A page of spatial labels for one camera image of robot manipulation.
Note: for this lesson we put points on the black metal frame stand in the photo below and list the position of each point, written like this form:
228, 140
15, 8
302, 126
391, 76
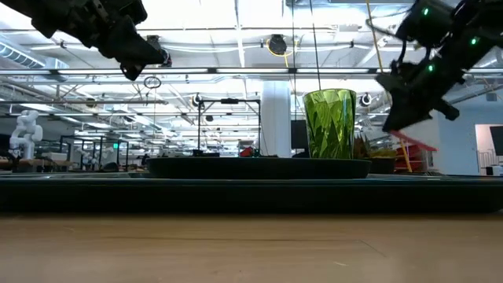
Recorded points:
199, 126

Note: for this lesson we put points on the dark green serving tray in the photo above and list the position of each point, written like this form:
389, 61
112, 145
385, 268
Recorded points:
236, 194

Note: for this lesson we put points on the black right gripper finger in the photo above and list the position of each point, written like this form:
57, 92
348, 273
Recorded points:
412, 108
449, 110

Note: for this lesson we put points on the red storage bin shelf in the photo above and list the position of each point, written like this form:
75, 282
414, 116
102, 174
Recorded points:
414, 159

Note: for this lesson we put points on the dark wall screen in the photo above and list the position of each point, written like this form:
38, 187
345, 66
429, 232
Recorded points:
497, 139

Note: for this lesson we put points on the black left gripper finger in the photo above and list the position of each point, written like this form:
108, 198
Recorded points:
133, 45
131, 72

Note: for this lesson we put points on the potted plant black pot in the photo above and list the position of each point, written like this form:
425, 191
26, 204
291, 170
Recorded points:
383, 163

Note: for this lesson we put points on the black standing monitor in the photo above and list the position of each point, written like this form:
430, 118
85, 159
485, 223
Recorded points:
298, 133

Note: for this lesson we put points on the green faceted plastic cup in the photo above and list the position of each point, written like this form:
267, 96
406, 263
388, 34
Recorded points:
330, 126

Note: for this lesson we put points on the dark round plate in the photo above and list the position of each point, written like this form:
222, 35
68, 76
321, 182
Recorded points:
255, 168

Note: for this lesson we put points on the white building pillar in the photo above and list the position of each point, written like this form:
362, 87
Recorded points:
276, 118

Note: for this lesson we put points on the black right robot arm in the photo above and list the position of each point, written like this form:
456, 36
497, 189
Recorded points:
463, 35

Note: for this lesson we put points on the long ceiling light bar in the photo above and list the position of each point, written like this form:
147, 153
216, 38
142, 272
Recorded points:
236, 71

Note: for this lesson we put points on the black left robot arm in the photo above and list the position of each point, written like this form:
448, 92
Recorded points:
31, 12

